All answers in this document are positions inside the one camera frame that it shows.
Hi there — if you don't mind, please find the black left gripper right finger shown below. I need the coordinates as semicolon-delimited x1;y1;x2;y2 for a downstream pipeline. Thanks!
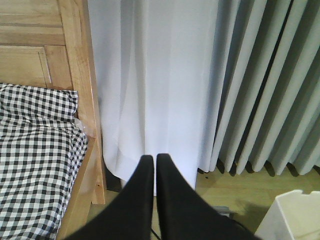
156;153;257;240

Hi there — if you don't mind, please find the grey pleated curtain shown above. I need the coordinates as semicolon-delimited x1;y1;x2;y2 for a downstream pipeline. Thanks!
200;0;320;175

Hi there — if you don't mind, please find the wooden bed frame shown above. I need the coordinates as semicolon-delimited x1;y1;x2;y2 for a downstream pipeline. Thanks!
0;0;106;240

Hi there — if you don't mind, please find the black white checkered bedding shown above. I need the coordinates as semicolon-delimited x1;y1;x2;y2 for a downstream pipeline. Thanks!
0;83;88;240

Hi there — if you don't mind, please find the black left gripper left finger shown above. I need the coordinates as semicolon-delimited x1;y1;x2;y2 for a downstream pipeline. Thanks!
66;155;154;240

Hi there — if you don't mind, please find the black power cord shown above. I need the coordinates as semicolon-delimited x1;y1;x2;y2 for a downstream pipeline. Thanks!
149;219;161;240

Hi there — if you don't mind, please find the white sheer curtain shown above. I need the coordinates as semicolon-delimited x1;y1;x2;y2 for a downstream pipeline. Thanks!
88;0;218;187

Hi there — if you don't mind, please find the white trash bin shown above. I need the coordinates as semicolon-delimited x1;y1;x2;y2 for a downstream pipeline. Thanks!
255;189;320;240

